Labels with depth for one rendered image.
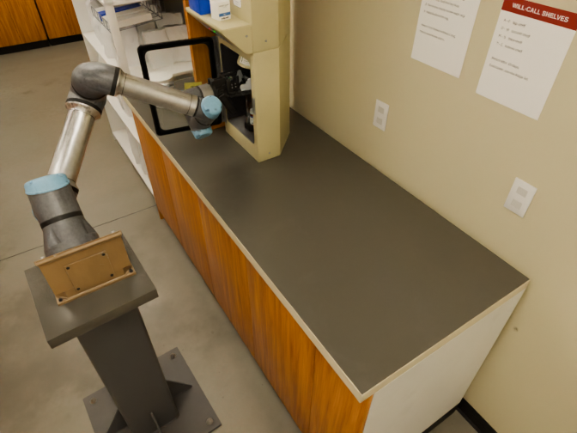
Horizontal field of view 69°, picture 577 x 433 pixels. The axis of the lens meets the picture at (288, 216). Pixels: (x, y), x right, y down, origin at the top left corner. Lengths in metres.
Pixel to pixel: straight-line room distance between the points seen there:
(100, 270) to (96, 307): 0.11
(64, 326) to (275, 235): 0.70
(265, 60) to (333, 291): 0.88
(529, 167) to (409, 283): 0.49
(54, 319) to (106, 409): 0.95
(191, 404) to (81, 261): 1.07
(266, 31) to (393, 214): 0.81
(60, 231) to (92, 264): 0.13
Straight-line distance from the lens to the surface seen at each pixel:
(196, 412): 2.18
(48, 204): 1.37
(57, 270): 1.37
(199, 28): 1.94
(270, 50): 1.68
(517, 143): 1.44
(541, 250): 1.53
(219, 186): 1.74
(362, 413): 1.30
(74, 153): 1.56
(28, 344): 2.69
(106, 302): 1.41
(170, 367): 2.32
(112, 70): 1.54
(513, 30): 1.39
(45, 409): 2.44
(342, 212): 1.60
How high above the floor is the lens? 1.97
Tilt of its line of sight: 41 degrees down
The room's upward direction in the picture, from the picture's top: straight up
